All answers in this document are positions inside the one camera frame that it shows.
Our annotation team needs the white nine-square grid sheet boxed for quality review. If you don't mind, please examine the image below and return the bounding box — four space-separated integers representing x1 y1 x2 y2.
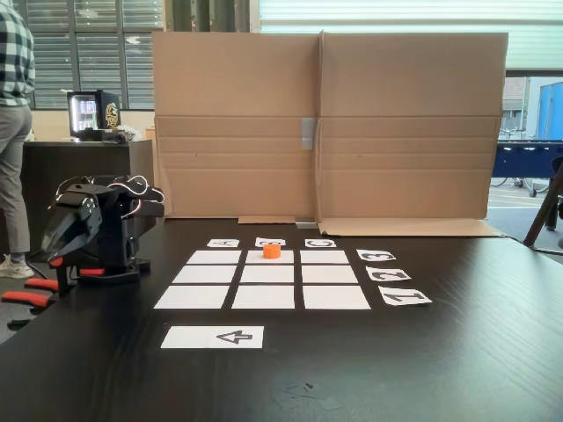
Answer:
152 249 373 311

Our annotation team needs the dark brown counter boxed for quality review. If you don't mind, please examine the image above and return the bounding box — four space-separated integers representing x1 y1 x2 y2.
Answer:
21 139 155 247

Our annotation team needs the black red table clamp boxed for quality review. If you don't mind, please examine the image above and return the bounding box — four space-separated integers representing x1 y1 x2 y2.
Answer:
48 257 106 296

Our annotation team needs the black mini fridge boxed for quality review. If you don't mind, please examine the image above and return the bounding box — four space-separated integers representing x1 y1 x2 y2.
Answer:
66 90 121 142

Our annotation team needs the person in grey trousers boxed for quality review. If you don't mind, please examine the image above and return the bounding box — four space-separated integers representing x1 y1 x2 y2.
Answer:
0 0 36 279

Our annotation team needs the white arrow paper sheet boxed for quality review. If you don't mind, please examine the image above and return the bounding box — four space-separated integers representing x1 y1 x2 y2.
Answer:
160 324 266 351

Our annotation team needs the brown cardboard screen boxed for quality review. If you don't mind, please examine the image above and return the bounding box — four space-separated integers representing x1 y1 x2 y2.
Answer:
151 30 325 225
315 31 509 238

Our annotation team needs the paper sheet number 3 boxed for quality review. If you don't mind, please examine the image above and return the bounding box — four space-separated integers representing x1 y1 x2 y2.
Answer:
355 249 397 263

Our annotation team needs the paper sheet number 2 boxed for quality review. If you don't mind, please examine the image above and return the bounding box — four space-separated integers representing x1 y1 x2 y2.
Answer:
365 266 413 282

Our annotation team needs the paper sheet number 1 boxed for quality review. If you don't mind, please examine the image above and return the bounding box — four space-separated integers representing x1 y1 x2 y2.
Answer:
377 285 433 307

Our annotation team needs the dark slanted stand leg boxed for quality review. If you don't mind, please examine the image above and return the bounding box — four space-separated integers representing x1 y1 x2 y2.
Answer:
523 156 563 256

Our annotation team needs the blue container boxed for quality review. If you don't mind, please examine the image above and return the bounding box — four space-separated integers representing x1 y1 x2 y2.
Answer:
538 81 563 142

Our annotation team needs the orange handled clamp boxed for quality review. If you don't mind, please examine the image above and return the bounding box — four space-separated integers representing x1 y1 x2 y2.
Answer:
0 289 56 312

